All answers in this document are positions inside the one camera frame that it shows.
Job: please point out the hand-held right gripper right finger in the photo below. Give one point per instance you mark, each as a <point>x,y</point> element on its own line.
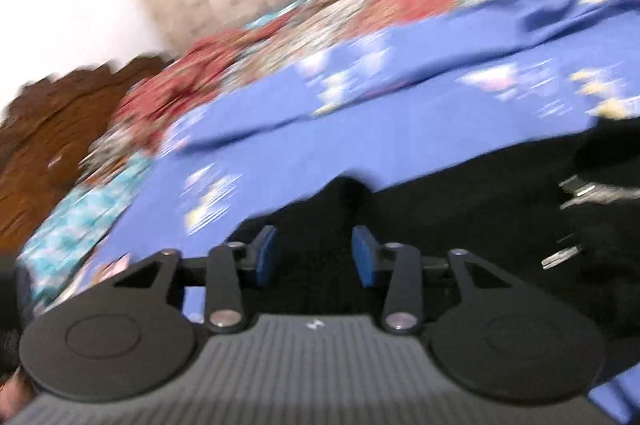
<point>364,257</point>

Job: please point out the black pants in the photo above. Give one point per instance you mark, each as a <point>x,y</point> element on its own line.
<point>475,225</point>

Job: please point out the teal patterned quilt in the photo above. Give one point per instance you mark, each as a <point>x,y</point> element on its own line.
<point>80,220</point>

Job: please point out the red floral blanket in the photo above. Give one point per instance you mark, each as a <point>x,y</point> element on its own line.
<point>200,65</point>

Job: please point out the carved wooden headboard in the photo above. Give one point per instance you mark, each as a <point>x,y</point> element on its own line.
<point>55,120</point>

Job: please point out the blue printed bedsheet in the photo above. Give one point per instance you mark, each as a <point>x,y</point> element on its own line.
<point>400,70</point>

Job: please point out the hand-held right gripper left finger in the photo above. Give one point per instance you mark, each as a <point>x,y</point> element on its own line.
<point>265,255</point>

